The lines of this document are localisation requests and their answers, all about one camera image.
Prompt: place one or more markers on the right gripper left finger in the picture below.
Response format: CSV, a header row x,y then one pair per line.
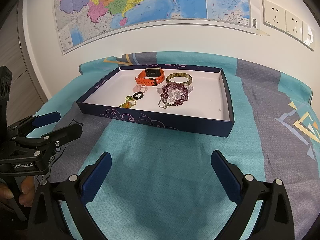
x,y
47,221

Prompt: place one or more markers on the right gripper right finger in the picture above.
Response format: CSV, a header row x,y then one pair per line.
x,y
275,219

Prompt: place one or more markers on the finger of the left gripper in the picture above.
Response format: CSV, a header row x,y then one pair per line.
x,y
26,125
53,139

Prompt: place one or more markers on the orange smart watch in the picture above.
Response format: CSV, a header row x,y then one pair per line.
x,y
150,77

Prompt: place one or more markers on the tortoiseshell bangle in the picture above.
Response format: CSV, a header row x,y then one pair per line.
x,y
180,77

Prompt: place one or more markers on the left hand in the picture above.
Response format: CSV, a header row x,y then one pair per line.
x,y
28,192

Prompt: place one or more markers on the grey wooden door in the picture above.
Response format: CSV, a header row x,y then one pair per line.
x,y
26,94

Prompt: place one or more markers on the teal grey bed sheet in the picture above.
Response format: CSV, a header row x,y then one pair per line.
x,y
161,184

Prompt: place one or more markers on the dark blue tray box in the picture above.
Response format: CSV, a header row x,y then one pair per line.
x,y
203,107

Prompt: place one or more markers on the colourful wall map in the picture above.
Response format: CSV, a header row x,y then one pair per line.
x,y
79,22

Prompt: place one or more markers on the white wall socket panel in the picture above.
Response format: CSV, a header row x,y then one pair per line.
x,y
282,20

